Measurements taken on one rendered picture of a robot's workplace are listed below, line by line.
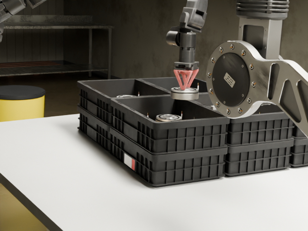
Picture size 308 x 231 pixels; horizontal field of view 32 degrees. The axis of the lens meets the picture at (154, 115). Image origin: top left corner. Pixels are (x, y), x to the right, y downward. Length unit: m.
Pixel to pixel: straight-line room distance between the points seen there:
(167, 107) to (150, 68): 4.82
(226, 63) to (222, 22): 4.46
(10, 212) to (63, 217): 1.80
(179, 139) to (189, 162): 0.10
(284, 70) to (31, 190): 0.93
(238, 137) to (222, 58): 0.57
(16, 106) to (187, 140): 2.00
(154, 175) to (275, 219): 0.42
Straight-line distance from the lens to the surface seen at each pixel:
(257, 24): 1.41
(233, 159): 1.94
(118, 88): 2.51
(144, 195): 1.75
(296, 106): 1.25
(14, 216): 3.33
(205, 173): 1.89
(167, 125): 1.75
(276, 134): 2.03
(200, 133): 1.83
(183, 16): 1.94
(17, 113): 3.65
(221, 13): 5.87
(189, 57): 1.93
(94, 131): 2.27
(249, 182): 1.93
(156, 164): 1.78
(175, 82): 2.64
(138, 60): 7.22
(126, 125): 1.94
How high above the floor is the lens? 1.36
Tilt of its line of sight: 13 degrees down
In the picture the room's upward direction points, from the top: 2 degrees clockwise
